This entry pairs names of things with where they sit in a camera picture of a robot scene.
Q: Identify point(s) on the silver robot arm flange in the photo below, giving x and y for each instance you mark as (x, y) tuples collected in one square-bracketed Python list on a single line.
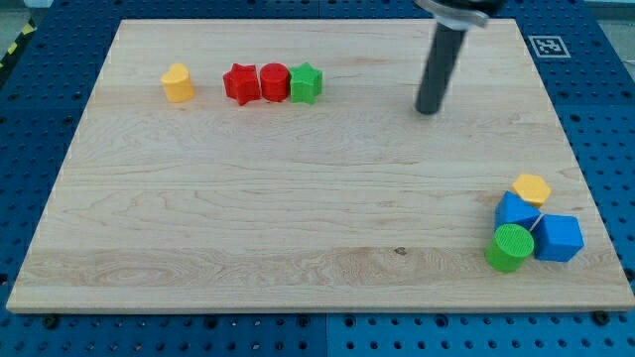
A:
[(462, 14)]

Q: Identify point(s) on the green star block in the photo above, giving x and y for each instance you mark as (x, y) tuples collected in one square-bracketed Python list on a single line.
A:
[(305, 83)]

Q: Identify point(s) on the red star block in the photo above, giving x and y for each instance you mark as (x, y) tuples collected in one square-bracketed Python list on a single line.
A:
[(242, 83)]

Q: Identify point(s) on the wooden board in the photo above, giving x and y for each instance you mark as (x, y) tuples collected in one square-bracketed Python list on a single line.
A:
[(356, 203)]

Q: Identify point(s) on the red cylinder block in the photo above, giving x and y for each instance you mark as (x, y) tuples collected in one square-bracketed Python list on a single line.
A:
[(275, 81)]

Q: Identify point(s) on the yellow heart block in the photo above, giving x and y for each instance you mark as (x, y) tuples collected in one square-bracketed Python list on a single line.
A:
[(177, 83)]

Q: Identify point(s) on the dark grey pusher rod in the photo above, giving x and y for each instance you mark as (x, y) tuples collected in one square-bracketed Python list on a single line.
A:
[(440, 64)]

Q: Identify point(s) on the blue triangle block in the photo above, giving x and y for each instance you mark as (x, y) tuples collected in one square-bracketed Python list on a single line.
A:
[(512, 209)]

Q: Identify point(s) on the green cylinder block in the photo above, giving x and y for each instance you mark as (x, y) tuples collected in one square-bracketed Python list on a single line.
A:
[(510, 246)]

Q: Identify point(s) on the yellow hexagon block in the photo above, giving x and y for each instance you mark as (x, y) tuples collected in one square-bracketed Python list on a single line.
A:
[(532, 188)]

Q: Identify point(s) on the blue cube block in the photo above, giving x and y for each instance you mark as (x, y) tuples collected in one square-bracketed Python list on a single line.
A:
[(557, 238)]

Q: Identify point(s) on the white fiducial marker tag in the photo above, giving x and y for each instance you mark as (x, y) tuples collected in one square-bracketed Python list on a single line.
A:
[(549, 47)]

